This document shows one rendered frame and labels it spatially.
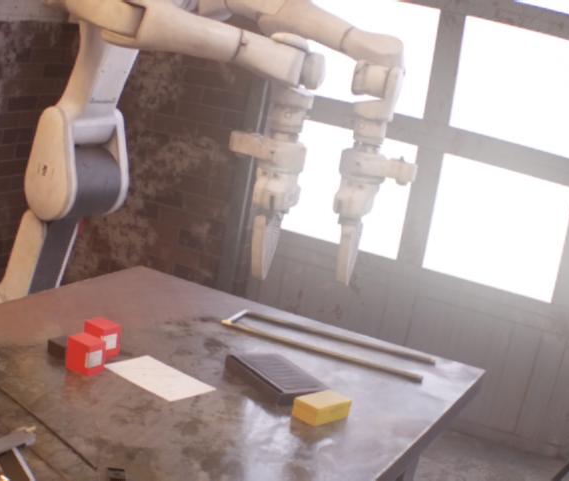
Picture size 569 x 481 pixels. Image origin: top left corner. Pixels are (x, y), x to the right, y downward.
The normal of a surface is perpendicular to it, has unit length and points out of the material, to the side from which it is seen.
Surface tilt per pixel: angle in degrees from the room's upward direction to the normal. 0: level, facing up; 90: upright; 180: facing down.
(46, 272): 107
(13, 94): 90
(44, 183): 90
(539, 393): 90
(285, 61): 81
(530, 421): 90
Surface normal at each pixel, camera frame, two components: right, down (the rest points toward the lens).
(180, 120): -0.43, 0.13
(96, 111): 0.76, 0.47
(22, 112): 0.89, 0.25
